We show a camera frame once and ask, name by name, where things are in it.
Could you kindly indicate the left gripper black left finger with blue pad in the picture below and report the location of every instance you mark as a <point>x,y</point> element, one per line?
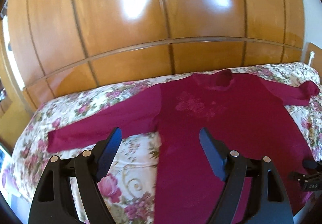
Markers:
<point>53,200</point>

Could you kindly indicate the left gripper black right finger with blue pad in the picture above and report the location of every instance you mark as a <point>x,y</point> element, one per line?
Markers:
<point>267,202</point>

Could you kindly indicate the floral bedspread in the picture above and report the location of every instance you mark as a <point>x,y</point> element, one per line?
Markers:
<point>244,111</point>

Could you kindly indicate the wooden wardrobe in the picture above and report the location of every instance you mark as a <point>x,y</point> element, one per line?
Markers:
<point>67,46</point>

